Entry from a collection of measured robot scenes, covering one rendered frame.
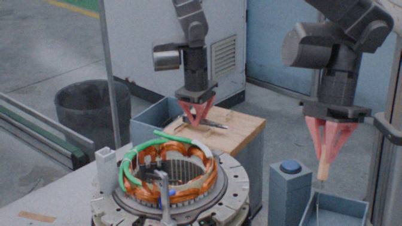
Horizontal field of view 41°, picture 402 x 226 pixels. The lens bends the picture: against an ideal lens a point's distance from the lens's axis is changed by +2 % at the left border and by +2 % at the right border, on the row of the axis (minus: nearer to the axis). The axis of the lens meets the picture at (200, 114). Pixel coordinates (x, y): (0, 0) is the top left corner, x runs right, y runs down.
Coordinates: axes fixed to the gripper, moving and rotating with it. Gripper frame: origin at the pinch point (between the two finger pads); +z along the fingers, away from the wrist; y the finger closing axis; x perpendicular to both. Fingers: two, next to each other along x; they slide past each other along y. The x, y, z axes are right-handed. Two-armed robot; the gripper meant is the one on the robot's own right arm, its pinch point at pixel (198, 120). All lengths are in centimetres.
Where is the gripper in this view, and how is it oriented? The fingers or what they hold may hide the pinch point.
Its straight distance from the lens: 129.4
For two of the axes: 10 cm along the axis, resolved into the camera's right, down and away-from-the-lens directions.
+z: 0.4, 8.9, 4.5
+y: -5.2, 4.0, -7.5
